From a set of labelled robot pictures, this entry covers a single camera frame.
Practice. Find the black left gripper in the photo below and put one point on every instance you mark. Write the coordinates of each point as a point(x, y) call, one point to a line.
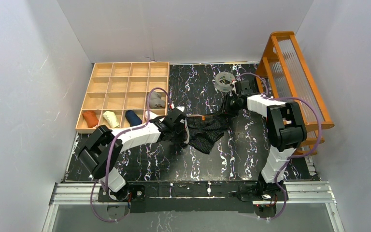
point(179, 130)

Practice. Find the rolled white underwear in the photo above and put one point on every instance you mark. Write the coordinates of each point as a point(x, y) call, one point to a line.
point(149, 115)

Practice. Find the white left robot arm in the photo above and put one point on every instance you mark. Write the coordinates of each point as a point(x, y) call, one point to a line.
point(100, 151)

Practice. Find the grey beige underwear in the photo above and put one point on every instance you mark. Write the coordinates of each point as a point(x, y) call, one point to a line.
point(156, 100)

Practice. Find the orange wooden rack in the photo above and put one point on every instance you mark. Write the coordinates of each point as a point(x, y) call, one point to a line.
point(287, 73)

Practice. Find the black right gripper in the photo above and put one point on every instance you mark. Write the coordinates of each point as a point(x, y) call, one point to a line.
point(228, 106)

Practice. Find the wooden compartment tray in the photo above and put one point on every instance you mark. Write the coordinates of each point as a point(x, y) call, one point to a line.
point(122, 86)

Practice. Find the rolled cream underwear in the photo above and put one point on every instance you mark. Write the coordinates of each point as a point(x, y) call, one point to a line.
point(111, 119)

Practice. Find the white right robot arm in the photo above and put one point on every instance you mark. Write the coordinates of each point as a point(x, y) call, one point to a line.
point(285, 130)

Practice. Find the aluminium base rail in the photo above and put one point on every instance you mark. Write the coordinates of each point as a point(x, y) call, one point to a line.
point(204, 206)

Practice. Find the clear tape roll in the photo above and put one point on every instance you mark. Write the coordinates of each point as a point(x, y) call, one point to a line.
point(223, 81)

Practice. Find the rolled orange underwear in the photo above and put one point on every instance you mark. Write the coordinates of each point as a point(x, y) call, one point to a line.
point(90, 118)

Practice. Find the rolled blue underwear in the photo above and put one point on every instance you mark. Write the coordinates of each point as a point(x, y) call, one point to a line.
point(132, 118)

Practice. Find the black striped underwear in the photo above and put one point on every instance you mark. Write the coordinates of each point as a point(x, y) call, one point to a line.
point(203, 131)

